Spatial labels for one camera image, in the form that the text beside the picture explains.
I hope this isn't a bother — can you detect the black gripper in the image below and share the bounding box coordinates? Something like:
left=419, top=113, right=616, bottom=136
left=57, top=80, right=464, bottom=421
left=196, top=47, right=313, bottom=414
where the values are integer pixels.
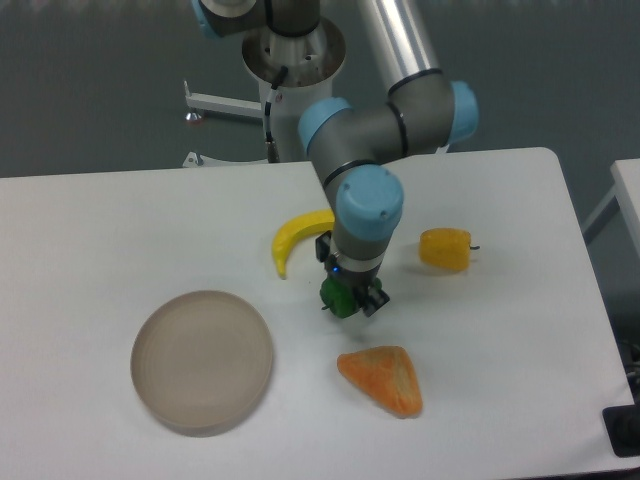
left=315, top=231, right=390, bottom=317

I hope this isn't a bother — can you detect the orange triangular toy bread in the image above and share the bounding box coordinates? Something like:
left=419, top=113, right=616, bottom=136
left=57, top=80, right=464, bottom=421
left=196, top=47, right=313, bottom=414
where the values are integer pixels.
left=336, top=346, right=423, bottom=417

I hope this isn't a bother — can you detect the beige round plate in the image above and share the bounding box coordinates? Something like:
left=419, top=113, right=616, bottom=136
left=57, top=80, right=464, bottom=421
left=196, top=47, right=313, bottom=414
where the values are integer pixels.
left=130, top=290, right=274, bottom=437

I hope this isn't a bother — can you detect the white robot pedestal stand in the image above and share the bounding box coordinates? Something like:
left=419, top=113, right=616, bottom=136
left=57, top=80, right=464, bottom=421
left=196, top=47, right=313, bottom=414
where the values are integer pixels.
left=184, top=17, right=346, bottom=163

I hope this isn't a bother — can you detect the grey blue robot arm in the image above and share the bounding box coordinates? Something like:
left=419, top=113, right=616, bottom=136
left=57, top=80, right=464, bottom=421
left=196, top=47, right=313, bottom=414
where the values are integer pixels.
left=185, top=1, right=479, bottom=318

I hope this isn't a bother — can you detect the white side table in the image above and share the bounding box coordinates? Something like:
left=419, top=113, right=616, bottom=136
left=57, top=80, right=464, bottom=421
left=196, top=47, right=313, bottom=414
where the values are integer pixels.
left=580, top=158, right=640, bottom=252

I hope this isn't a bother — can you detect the black box at table edge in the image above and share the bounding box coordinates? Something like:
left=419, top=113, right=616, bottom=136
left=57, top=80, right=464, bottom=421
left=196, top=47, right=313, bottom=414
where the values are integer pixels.
left=602, top=404, right=639, bottom=458

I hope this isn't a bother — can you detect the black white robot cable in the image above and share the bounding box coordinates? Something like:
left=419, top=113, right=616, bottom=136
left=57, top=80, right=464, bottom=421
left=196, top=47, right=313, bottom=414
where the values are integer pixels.
left=264, top=66, right=289, bottom=164

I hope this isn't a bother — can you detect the yellow toy pepper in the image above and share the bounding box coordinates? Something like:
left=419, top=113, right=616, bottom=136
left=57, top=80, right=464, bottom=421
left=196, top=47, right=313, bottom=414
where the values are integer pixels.
left=418, top=227, right=480, bottom=271

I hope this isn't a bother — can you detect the green toy pepper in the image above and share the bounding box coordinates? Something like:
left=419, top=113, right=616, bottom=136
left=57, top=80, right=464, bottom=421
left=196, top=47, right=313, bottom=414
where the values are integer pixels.
left=319, top=282, right=359, bottom=319

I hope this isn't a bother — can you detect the yellow toy banana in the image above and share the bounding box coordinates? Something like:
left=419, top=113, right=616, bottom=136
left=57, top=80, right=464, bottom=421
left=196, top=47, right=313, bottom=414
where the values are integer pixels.
left=271, top=209, right=335, bottom=280

